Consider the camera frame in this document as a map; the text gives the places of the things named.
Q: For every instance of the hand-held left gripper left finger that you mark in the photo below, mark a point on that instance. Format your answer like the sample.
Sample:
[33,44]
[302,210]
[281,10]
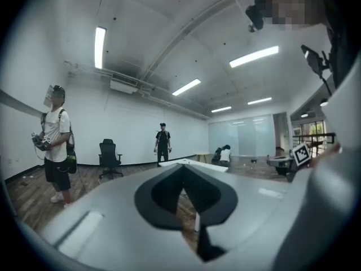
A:
[112,222]

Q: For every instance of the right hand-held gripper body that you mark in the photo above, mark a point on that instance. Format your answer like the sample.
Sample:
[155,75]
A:
[301,154]

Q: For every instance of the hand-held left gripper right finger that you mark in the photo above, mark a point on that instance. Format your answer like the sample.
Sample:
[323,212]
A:
[253,207]

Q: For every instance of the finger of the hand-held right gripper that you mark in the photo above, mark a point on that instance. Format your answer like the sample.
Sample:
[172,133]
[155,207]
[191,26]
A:
[279,164]

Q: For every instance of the person's right forearm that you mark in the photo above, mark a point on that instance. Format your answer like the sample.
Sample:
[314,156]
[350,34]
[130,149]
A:
[327,152]

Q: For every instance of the black metal railing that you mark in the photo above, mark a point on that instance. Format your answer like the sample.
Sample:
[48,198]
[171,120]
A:
[313,135]

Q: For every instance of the frosted glass partition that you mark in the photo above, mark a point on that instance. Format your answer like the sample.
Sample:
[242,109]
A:
[245,140]

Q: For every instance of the long ceiling light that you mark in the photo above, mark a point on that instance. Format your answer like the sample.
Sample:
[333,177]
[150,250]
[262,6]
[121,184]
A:
[253,56]
[259,100]
[221,109]
[100,47]
[186,87]

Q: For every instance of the black mesh office chair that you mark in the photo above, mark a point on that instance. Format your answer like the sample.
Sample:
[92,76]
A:
[108,154]

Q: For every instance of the round yellow wooden table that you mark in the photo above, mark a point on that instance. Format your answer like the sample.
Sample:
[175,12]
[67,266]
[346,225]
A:
[202,153]

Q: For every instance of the black chest mounted phone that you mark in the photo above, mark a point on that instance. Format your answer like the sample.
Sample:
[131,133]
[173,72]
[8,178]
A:
[314,62]

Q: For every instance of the white air conditioner unit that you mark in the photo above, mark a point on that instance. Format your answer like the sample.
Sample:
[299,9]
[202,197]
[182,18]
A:
[122,85]

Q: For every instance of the person's head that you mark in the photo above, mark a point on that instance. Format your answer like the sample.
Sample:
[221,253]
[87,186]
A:
[290,1]

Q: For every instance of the white ceiling pipes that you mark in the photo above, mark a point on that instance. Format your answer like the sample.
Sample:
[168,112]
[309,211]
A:
[81,66]

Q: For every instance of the black head camera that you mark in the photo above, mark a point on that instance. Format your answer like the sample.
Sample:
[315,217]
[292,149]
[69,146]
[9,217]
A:
[255,17]

